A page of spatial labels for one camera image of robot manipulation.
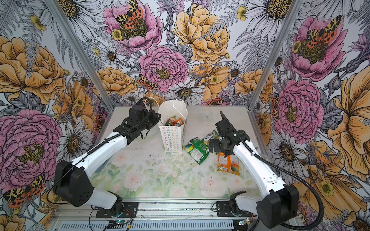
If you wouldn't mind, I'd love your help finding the green Fox's candy bag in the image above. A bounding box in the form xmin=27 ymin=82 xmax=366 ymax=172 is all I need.
xmin=202 ymin=130 xmax=219 ymax=146

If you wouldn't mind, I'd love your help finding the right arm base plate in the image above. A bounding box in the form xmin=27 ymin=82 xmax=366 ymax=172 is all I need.
xmin=212 ymin=201 xmax=252 ymax=218

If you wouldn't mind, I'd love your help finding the white printed paper bag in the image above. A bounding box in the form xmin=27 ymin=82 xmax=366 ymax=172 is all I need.
xmin=158 ymin=99 xmax=188 ymax=153

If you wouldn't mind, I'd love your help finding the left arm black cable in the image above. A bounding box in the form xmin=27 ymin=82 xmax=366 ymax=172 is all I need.
xmin=46 ymin=97 xmax=154 ymax=205

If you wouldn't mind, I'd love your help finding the red yellow Fox's fruits bag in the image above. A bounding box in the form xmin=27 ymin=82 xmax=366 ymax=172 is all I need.
xmin=165 ymin=116 xmax=185 ymax=127

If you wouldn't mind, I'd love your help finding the left aluminium corner post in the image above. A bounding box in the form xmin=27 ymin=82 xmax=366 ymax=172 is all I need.
xmin=45 ymin=1 xmax=115 ymax=112

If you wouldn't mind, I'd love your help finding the aluminium corner post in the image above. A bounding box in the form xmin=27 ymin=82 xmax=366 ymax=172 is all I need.
xmin=45 ymin=1 xmax=115 ymax=112
xmin=248 ymin=1 xmax=303 ymax=111

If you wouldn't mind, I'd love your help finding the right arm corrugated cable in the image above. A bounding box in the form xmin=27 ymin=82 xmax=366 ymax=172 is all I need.
xmin=220 ymin=111 xmax=325 ymax=231

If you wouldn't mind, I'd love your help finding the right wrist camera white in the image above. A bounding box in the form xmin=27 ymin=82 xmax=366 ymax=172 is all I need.
xmin=215 ymin=111 xmax=237 ymax=138

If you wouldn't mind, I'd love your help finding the orange snack bag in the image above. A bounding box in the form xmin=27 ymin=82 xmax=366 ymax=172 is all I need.
xmin=217 ymin=153 xmax=240 ymax=176

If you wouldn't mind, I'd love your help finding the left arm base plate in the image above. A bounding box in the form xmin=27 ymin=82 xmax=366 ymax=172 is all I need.
xmin=95 ymin=202 xmax=139 ymax=218

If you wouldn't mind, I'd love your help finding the right aluminium corner post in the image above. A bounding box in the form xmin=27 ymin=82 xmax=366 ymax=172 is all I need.
xmin=248 ymin=1 xmax=303 ymax=111

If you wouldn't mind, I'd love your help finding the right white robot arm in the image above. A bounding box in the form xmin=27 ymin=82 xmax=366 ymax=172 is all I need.
xmin=209 ymin=132 xmax=299 ymax=229

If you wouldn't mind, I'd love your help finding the aluminium front rail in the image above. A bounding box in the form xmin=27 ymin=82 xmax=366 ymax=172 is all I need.
xmin=49 ymin=198 xmax=301 ymax=231

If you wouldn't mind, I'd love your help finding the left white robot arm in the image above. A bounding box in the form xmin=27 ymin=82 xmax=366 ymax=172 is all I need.
xmin=53 ymin=110 xmax=161 ymax=213

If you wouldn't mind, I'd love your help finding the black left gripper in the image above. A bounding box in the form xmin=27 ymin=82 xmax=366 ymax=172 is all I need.
xmin=138 ymin=110 xmax=161 ymax=131

